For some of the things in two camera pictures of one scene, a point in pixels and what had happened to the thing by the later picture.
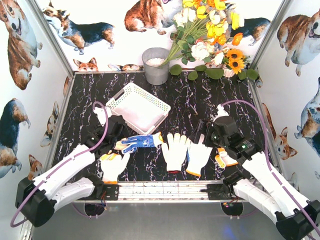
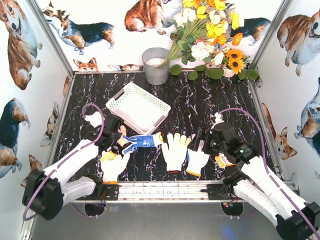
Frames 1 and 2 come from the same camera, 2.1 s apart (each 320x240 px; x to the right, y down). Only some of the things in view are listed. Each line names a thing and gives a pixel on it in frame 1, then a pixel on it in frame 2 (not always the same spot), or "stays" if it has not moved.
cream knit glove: (175, 152) stays
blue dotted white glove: (143, 141) stays
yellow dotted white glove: (112, 164) stays
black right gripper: (202, 131) → (203, 142)
